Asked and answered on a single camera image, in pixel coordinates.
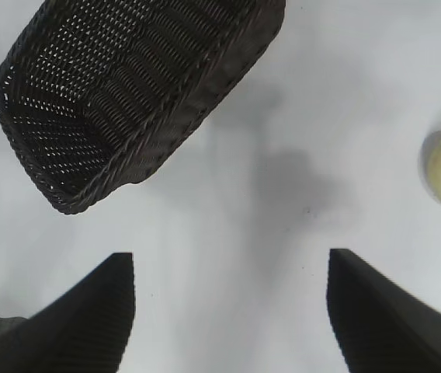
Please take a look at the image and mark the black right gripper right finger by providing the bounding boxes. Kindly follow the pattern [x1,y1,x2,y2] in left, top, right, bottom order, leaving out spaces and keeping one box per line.
[326,248,441,373]

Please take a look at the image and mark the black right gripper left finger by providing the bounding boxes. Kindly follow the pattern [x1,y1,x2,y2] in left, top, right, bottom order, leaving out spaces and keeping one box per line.
[0,252,137,373]

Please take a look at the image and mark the dark brown wicker basket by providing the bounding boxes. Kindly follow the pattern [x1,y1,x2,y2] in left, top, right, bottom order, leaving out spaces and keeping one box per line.
[0,0,286,217]

